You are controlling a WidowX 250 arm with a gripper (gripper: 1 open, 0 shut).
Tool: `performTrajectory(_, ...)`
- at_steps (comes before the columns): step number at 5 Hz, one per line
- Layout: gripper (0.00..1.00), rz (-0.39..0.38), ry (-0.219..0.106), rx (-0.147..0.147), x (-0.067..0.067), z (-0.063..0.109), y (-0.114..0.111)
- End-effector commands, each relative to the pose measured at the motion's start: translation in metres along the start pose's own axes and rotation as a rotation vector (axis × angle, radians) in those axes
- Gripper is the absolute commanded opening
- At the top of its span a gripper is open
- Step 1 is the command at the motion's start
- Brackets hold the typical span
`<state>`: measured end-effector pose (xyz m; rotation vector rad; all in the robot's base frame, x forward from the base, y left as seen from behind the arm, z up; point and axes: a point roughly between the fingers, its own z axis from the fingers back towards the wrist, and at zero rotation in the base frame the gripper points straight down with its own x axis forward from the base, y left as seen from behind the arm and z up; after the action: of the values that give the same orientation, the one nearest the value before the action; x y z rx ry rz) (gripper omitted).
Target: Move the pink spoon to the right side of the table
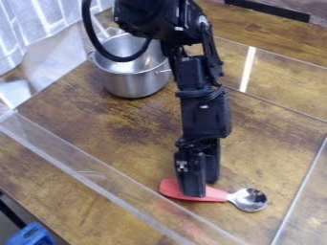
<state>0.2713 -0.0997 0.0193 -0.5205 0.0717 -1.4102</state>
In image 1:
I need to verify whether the black bar on table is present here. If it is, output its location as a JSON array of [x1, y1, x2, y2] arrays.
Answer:
[[223, 0, 311, 23]]

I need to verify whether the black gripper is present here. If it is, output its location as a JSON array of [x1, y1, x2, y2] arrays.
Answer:
[[174, 87, 231, 197]]

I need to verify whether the clear acrylic barrier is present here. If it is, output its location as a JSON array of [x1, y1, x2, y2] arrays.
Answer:
[[0, 110, 244, 245]]

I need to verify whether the white patterned curtain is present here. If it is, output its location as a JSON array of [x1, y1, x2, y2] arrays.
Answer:
[[0, 0, 115, 77]]

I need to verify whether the stainless steel pot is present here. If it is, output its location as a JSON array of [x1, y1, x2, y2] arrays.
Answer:
[[88, 40, 171, 99]]

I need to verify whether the pink handled metal spoon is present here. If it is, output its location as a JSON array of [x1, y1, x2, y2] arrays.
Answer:
[[160, 178, 268, 212]]

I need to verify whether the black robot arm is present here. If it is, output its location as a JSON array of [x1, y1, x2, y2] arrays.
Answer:
[[114, 0, 231, 197]]

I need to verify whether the blue plastic crate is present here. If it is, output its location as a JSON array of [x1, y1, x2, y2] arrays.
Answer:
[[6, 222, 56, 245]]

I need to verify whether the black cable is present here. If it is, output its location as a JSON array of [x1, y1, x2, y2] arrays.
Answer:
[[80, 0, 154, 63]]

